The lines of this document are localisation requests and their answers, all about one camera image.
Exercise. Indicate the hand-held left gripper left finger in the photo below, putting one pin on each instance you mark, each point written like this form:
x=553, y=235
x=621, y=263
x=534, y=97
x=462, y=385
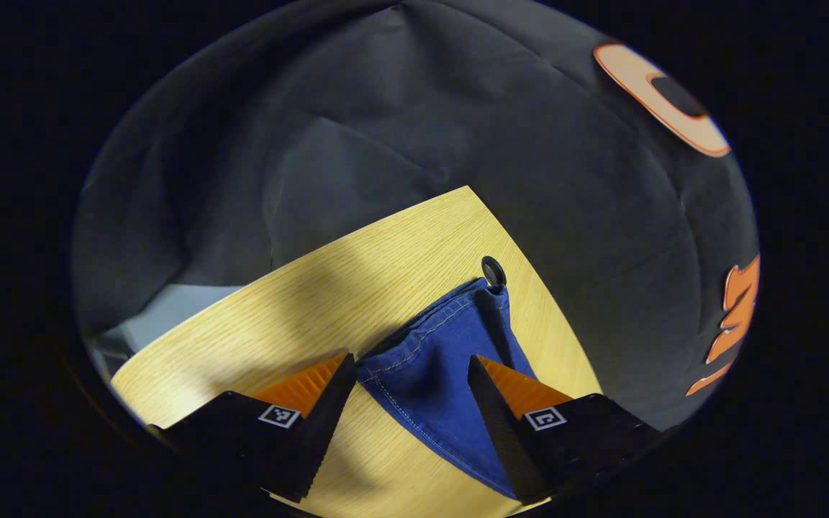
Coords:
x=317, y=439

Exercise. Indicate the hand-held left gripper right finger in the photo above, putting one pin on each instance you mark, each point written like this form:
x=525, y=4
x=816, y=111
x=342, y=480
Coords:
x=504, y=439

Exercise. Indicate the blue jeans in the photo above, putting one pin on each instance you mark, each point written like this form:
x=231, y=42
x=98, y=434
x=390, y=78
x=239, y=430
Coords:
x=429, y=374

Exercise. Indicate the black table grommet hole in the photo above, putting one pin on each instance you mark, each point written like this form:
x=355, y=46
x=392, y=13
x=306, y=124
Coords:
x=487, y=272

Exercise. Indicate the black backdrop cloth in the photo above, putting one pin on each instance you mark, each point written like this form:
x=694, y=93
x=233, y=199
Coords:
x=386, y=108

